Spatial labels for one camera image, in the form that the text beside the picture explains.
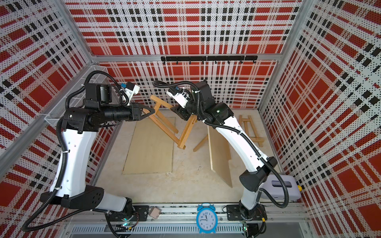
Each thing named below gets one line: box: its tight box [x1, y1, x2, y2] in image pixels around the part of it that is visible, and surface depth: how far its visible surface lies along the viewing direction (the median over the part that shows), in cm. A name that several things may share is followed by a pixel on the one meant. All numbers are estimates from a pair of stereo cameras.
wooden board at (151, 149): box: [122, 117, 175, 175], surface depth 96 cm
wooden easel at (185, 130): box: [181, 125, 209, 153], surface depth 70 cm
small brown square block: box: [148, 207, 161, 220], surface depth 75 cm
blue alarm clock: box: [195, 202, 218, 234], surface depth 72 cm
